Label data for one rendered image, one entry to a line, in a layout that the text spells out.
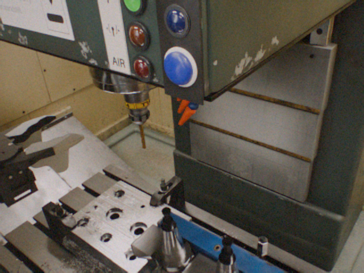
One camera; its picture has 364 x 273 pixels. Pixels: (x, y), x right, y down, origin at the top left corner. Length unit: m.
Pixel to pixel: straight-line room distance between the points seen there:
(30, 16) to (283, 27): 0.30
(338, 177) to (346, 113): 0.21
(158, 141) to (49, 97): 0.65
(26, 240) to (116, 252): 0.35
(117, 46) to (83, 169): 1.37
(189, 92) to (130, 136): 1.84
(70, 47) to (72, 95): 1.47
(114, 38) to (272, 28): 0.16
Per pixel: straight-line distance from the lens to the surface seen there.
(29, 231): 1.25
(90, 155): 1.77
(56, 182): 1.67
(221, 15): 0.30
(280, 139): 1.11
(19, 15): 0.51
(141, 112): 0.72
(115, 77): 0.62
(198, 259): 0.64
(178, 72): 0.31
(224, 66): 0.32
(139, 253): 0.67
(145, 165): 1.91
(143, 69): 0.34
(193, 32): 0.30
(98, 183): 1.34
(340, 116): 1.05
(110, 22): 0.37
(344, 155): 1.11
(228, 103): 1.15
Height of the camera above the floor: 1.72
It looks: 32 degrees down
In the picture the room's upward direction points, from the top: 4 degrees counter-clockwise
